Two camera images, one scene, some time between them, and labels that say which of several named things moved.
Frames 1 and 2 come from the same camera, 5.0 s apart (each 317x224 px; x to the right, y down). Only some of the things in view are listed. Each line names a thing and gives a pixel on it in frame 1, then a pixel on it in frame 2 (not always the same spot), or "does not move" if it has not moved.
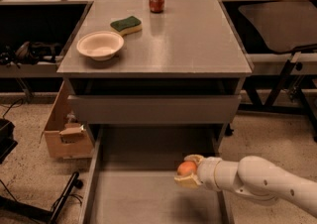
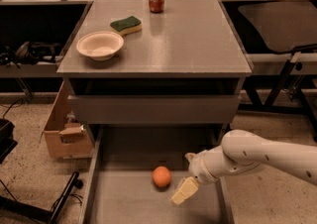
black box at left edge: [7, 141] does not move
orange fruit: [187, 168] to [161, 175]
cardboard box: [65, 137] does not move
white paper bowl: [101, 46] does not move
